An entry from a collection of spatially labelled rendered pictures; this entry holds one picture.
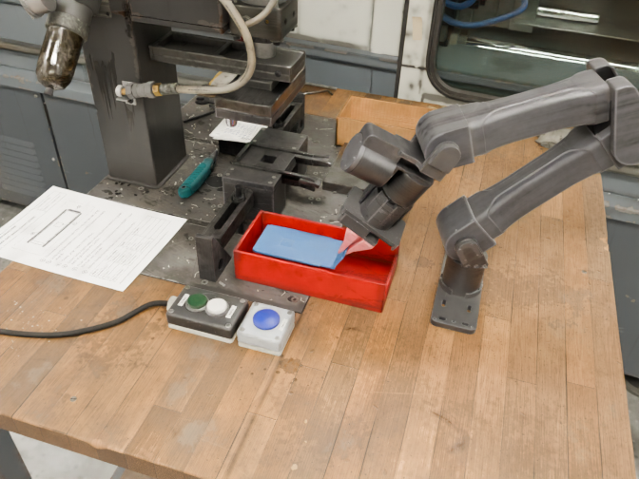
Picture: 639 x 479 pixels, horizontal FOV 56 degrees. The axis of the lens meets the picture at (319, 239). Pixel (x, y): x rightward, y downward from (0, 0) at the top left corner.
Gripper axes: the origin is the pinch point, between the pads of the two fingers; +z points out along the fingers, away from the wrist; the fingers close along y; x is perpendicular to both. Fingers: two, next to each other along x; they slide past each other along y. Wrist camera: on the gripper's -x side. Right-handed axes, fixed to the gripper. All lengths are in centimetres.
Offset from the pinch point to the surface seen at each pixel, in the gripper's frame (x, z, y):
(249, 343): 19.3, 8.9, 4.9
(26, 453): 3, 127, 27
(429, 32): -76, -10, 5
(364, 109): -54, 6, 7
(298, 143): -26.0, 6.1, 15.5
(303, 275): 5.9, 4.1, 3.2
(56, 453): 0, 123, 20
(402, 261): -7.6, 0.9, -10.9
